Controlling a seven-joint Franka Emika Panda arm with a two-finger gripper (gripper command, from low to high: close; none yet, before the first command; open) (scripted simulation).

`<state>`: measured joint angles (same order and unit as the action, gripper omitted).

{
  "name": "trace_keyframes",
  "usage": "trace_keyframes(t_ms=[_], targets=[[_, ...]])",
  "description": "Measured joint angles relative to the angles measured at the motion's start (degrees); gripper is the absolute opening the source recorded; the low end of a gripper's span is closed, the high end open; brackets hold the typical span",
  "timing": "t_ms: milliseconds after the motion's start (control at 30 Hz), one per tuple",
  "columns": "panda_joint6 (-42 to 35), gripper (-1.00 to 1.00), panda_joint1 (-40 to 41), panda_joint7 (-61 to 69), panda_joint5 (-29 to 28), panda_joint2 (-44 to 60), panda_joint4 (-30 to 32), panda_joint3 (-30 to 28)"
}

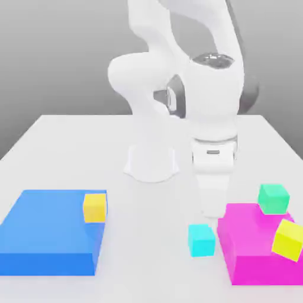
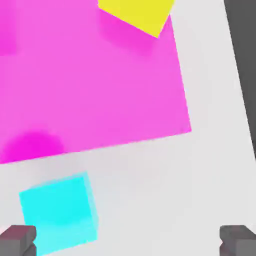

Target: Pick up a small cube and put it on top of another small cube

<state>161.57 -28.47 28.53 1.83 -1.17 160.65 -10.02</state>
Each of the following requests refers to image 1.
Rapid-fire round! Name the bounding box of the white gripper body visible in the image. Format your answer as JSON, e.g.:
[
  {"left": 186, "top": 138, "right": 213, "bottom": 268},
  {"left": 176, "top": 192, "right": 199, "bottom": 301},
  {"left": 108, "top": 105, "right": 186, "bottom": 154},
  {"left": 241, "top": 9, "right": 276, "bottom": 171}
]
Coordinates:
[{"left": 191, "top": 141, "right": 238, "bottom": 176}]

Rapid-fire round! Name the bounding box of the small cyan cube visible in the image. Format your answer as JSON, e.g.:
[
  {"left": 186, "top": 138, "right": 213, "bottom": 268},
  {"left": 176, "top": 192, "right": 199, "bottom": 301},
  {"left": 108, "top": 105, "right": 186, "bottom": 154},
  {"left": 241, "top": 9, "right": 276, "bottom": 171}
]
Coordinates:
[{"left": 188, "top": 224, "right": 217, "bottom": 258}]

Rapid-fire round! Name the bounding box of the small green cube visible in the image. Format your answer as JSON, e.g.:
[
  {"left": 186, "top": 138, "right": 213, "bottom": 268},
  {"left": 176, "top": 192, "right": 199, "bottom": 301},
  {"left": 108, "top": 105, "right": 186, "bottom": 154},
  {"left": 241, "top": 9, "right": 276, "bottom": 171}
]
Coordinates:
[{"left": 257, "top": 183, "right": 291, "bottom": 215}]

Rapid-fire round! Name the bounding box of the small lemon yellow cube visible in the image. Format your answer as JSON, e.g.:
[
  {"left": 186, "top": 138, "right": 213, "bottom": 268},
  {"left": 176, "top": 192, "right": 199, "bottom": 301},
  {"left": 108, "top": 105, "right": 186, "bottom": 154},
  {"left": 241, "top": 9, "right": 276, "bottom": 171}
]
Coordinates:
[{"left": 271, "top": 218, "right": 303, "bottom": 263}]

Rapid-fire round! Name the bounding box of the small golden yellow cube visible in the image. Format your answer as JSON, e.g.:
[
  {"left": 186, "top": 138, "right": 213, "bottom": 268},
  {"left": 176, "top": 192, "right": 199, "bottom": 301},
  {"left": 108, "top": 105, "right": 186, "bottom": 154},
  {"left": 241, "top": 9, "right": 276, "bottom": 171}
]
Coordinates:
[{"left": 83, "top": 193, "right": 108, "bottom": 224}]

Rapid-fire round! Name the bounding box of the large magenta box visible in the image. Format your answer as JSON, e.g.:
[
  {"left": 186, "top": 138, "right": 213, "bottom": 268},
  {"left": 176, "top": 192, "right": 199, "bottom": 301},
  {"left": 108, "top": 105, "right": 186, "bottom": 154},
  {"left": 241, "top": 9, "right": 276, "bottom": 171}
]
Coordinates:
[{"left": 217, "top": 202, "right": 303, "bottom": 286}]

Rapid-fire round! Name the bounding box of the large blue box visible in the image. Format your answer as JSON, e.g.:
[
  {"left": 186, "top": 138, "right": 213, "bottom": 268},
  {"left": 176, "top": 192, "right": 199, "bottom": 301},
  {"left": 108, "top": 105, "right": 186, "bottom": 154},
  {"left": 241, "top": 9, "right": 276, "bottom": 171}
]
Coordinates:
[{"left": 0, "top": 189, "right": 109, "bottom": 277}]

